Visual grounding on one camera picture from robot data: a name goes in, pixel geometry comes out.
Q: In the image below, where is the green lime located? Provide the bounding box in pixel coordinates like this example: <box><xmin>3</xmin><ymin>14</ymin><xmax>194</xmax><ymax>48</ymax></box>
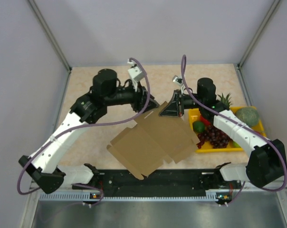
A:
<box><xmin>192</xmin><ymin>121</ymin><xmax>205</xmax><ymax>133</ymax></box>

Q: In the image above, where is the left aluminium frame post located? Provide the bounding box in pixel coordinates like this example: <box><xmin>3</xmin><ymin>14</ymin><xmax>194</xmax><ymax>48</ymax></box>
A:
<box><xmin>26</xmin><ymin>0</ymin><xmax>72</xmax><ymax>73</ymax></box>

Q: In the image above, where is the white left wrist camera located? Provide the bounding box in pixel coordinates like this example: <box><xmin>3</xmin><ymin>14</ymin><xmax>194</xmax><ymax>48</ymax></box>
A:
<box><xmin>127</xmin><ymin>59</ymin><xmax>144</xmax><ymax>83</ymax></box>

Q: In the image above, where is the brown cardboard box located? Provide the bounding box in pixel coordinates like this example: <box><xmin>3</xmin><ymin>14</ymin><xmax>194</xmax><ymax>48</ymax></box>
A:
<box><xmin>107</xmin><ymin>102</ymin><xmax>199</xmax><ymax>180</ymax></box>

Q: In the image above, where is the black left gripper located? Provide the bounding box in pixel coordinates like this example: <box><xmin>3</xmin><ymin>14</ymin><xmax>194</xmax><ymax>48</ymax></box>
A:
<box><xmin>104</xmin><ymin>78</ymin><xmax>159</xmax><ymax>114</ymax></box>

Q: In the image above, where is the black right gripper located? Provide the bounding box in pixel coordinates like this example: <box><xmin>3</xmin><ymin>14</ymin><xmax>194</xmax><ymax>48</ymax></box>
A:
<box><xmin>159</xmin><ymin>90</ymin><xmax>204</xmax><ymax>118</ymax></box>

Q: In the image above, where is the aluminium frame post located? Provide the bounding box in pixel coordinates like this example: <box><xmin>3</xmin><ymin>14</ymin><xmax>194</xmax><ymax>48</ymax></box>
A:
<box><xmin>26</xmin><ymin>0</ymin><xmax>72</xmax><ymax>73</ymax></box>
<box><xmin>235</xmin><ymin>0</ymin><xmax>282</xmax><ymax>71</ymax></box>

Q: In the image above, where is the purple grape bunch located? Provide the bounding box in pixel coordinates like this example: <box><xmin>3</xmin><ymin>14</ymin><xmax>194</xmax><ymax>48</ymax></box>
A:
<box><xmin>197</xmin><ymin>125</ymin><xmax>231</xmax><ymax>149</ymax></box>

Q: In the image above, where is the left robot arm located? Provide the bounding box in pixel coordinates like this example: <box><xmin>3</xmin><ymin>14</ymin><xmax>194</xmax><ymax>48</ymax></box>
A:
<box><xmin>19</xmin><ymin>65</ymin><xmax>159</xmax><ymax>194</ymax></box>

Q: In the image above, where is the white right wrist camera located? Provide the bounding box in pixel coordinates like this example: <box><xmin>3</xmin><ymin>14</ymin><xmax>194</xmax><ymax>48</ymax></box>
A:
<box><xmin>172</xmin><ymin>75</ymin><xmax>185</xmax><ymax>94</ymax></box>

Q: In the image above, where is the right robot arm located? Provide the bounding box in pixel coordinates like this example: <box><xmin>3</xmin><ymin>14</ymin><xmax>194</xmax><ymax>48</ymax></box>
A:
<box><xmin>159</xmin><ymin>76</ymin><xmax>287</xmax><ymax>189</ymax></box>

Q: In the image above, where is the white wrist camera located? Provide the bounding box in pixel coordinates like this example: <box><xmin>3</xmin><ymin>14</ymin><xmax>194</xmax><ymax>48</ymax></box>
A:
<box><xmin>172</xmin><ymin>75</ymin><xmax>185</xmax><ymax>94</ymax></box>
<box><xmin>127</xmin><ymin>59</ymin><xmax>144</xmax><ymax>83</ymax></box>

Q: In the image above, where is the yellow plastic tray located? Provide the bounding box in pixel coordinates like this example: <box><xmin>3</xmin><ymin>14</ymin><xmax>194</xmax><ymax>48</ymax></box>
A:
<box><xmin>188</xmin><ymin>108</ymin><xmax>266</xmax><ymax>153</ymax></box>

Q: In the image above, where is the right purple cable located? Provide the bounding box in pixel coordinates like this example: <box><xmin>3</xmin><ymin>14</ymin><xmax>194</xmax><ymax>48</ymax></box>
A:
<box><xmin>181</xmin><ymin>54</ymin><xmax>287</xmax><ymax>207</ymax></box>

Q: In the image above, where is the green melon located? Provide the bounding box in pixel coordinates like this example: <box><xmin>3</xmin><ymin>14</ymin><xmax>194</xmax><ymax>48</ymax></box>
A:
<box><xmin>235</xmin><ymin>107</ymin><xmax>260</xmax><ymax>127</ymax></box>

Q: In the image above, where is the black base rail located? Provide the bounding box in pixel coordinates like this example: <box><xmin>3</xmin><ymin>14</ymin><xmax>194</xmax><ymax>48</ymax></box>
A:
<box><xmin>71</xmin><ymin>168</ymin><xmax>249</xmax><ymax>198</ymax></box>

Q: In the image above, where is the green apple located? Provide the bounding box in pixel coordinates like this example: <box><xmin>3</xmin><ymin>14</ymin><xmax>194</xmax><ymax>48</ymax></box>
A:
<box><xmin>232</xmin><ymin>141</ymin><xmax>241</xmax><ymax>148</ymax></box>

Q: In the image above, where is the red apple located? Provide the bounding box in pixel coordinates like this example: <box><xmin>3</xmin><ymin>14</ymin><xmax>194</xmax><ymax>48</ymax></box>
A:
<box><xmin>200</xmin><ymin>115</ymin><xmax>211</xmax><ymax>126</ymax></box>

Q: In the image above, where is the orange pineapple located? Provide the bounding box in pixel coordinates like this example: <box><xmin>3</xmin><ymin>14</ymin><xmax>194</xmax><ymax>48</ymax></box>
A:
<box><xmin>218</xmin><ymin>93</ymin><xmax>232</xmax><ymax>109</ymax></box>

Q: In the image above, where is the right aluminium frame post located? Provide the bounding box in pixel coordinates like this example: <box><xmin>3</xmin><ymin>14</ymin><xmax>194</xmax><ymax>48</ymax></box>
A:
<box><xmin>235</xmin><ymin>0</ymin><xmax>282</xmax><ymax>71</ymax></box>

